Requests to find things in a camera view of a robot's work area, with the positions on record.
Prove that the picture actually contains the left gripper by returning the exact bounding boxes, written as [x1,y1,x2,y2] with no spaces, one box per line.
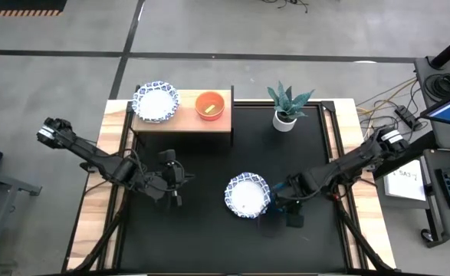
[147,148,196,210]

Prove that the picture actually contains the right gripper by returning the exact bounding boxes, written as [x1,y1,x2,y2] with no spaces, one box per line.
[267,173,314,230]

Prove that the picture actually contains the yellow translucent plastic bowl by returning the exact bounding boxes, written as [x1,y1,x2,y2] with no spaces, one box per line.
[195,90,226,122]

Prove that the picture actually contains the blue patterned paper plate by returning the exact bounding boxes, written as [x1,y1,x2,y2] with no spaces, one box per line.
[224,172,272,220]
[131,80,182,124]

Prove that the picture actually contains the wooden shelf with black posts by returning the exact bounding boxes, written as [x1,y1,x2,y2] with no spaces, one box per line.
[130,84,236,149]

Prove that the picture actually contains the black table mat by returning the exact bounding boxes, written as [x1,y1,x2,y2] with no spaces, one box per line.
[119,105,348,274]

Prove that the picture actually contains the green plant in white pot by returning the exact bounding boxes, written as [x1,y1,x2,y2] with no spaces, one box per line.
[267,80,315,133]

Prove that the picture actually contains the small white board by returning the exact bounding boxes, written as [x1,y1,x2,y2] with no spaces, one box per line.
[383,167,428,203]

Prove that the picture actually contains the black power strip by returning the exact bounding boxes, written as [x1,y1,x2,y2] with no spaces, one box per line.
[394,104,422,130]

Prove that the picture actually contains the grey computer desk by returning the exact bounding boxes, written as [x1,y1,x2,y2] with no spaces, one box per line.
[419,148,450,248]

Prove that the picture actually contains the grey equipment cart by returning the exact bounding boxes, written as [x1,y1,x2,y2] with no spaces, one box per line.
[413,55,450,151]

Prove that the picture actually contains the black hazard-striped floor mat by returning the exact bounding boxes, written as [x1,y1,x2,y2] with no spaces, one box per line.
[0,0,68,18]

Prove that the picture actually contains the right arm black cable bundle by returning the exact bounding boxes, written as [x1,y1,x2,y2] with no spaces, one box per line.
[330,191,396,274]

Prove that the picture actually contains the arm black cable bundle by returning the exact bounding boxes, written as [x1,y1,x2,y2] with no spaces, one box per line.
[330,191,396,274]
[73,191,128,274]

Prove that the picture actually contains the black aluminium table frame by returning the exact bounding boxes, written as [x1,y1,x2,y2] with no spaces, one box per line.
[97,86,367,275]

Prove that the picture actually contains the left arm black cable bundle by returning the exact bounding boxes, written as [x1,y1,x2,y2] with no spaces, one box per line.
[73,191,128,274]

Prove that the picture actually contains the yellow floor cable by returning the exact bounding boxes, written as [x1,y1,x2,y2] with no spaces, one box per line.
[356,78,418,131]

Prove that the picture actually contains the black floor cable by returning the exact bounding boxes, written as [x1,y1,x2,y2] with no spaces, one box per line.
[260,0,310,14]

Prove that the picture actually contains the coiled black cable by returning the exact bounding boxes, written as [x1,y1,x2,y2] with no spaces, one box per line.
[423,71,450,101]

